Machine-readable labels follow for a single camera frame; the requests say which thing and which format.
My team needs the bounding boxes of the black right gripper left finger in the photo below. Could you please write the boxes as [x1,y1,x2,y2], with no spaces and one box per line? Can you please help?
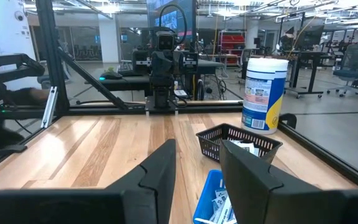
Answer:
[106,139,177,224]

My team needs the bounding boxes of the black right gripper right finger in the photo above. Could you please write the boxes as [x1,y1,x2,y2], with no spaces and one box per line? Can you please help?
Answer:
[219,139,319,224]

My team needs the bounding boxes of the blue striped fabric bandage packet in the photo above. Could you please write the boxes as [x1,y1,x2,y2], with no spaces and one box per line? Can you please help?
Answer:
[208,198,237,224]
[211,187,229,208]

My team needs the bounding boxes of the white antiseptic towelette packet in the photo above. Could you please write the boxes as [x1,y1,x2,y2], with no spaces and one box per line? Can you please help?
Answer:
[228,139,260,156]

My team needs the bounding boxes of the blue plastic basket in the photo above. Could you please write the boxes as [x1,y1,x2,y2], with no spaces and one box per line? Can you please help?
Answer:
[193,169,229,224]

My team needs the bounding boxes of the black plastic basket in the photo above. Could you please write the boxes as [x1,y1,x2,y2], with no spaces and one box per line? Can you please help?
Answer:
[195,123,283,165]

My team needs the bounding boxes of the plain white bandage packet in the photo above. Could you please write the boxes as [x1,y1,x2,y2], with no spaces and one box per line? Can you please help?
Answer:
[194,217,217,224]

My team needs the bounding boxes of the black jointed stand arm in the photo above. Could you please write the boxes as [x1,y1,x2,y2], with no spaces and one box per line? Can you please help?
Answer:
[0,53,45,82]

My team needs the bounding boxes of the dark desk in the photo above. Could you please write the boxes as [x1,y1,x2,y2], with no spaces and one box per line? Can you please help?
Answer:
[99,58,226,97]

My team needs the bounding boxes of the black computer mouse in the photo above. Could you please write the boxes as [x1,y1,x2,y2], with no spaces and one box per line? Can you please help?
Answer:
[99,70,124,81]

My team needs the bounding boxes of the computer monitor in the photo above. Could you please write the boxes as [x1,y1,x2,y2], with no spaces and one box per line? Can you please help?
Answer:
[146,0,198,35]

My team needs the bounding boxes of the white building column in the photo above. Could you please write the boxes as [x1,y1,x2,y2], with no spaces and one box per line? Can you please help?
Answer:
[98,14,121,63]

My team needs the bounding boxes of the red storage shelf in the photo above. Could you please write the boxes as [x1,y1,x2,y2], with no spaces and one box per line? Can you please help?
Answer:
[218,30,245,57]

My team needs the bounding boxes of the white wipes canister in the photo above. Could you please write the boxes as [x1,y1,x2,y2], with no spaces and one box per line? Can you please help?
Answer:
[241,57,290,135]

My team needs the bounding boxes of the black office desk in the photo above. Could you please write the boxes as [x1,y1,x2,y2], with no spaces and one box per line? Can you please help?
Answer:
[284,51,335,100]

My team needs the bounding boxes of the grey office chair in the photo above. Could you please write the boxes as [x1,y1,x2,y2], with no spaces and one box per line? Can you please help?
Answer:
[326,43,358,99]

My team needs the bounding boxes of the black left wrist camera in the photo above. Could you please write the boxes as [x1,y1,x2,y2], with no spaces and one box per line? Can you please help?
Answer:
[156,30,177,52]

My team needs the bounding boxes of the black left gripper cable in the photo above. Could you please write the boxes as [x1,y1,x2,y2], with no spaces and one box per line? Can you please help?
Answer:
[158,3,188,47]

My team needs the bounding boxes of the black frame clamp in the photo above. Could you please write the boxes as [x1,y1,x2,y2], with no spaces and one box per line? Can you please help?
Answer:
[278,113,298,130]

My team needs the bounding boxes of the silver metal bracket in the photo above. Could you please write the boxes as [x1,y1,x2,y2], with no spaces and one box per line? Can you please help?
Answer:
[40,86,58,129]

